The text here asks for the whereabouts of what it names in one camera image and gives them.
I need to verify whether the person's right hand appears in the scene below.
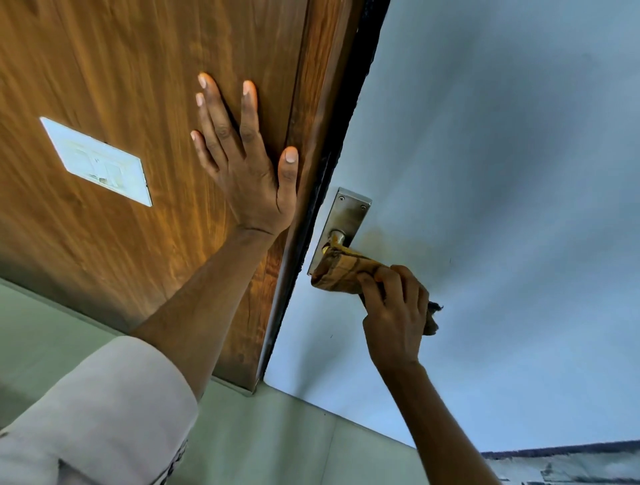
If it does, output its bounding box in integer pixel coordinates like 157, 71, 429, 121
355, 264, 431, 370

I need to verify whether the person's left hand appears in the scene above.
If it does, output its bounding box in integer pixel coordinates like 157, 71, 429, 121
189, 72, 299, 237

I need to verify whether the brown cleaning cloth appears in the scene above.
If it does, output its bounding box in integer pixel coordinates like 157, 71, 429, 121
309, 243, 445, 336

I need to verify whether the metal door handle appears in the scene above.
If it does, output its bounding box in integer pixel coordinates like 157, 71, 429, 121
306, 187, 373, 278

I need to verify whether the person's left forearm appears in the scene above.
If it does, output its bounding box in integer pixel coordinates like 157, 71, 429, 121
131, 227, 279, 402

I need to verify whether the person's right forearm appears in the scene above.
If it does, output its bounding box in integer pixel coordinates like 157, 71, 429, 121
372, 359, 502, 485

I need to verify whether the light blue door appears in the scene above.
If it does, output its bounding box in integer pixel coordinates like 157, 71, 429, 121
263, 0, 640, 454

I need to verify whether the person's white left sleeve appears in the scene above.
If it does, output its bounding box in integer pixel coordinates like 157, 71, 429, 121
0, 335, 200, 485

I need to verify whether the black door frame strip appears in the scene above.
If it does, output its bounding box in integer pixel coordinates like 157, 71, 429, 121
257, 0, 392, 382
481, 439, 640, 460

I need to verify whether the white switch plate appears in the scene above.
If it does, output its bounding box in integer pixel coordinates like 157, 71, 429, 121
39, 116, 153, 208

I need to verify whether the brown wooden wall panel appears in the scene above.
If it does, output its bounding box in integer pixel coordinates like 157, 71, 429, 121
0, 0, 367, 394

